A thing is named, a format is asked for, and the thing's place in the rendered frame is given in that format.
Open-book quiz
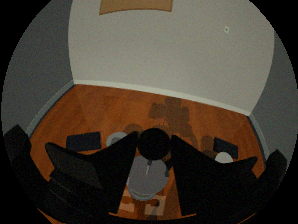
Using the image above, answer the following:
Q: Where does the glass french press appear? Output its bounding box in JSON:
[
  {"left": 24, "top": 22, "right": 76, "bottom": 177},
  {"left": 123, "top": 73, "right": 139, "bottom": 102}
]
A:
[{"left": 126, "top": 128, "right": 173, "bottom": 201}]

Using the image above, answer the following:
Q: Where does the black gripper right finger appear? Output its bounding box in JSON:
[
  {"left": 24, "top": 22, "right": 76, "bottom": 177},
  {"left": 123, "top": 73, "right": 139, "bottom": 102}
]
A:
[{"left": 170, "top": 136, "right": 258, "bottom": 216}]

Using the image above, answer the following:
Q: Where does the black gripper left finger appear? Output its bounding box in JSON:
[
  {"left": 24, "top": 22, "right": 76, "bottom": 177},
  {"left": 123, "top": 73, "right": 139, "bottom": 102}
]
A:
[{"left": 45, "top": 131, "right": 138, "bottom": 214}]

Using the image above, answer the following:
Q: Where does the black rectangular block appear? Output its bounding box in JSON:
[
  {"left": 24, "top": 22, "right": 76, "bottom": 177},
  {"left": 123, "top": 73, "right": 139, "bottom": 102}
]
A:
[
  {"left": 65, "top": 132, "right": 101, "bottom": 152},
  {"left": 213, "top": 137, "right": 238, "bottom": 160}
]

